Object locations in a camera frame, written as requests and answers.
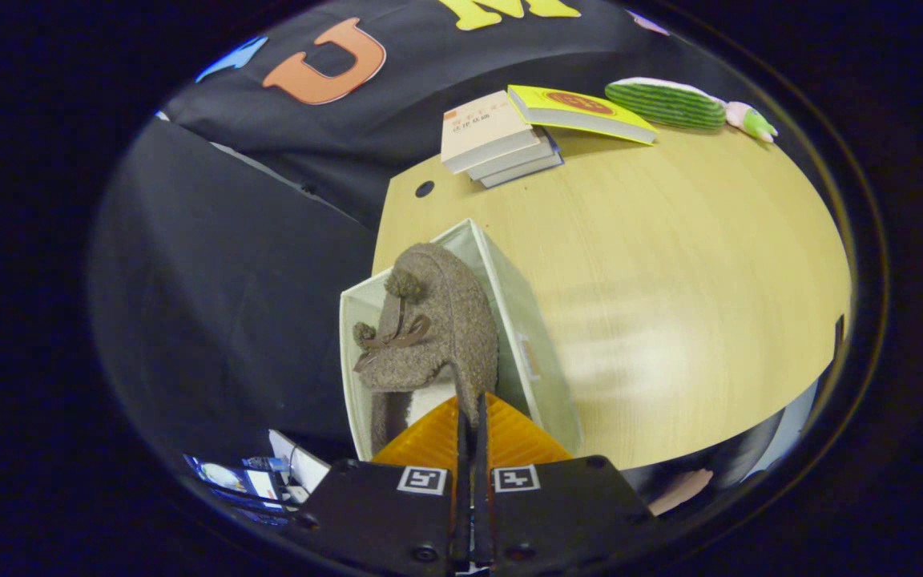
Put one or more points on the brown fuzzy shoe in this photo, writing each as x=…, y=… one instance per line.
x=445, y=320

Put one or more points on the watermelon slice plush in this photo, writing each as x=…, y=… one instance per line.
x=662, y=102

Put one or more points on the laptop with lit screen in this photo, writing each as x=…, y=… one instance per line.
x=229, y=481

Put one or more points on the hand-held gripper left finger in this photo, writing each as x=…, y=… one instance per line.
x=381, y=513

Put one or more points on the yellow book red oval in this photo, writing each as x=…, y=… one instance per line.
x=582, y=108

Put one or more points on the pink and green plush toy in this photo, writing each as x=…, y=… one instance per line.
x=750, y=120

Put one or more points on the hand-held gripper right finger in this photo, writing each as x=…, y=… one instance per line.
x=558, y=513

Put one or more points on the pinkish blurred object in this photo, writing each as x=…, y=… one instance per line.
x=682, y=490

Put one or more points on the pale green fabric storage box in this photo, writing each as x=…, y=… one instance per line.
x=530, y=320

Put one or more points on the clear water bottle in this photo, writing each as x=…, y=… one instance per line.
x=265, y=463

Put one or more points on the white side desk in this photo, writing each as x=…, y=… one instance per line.
x=297, y=461

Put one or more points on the white book orange corner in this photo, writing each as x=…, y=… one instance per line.
x=485, y=124

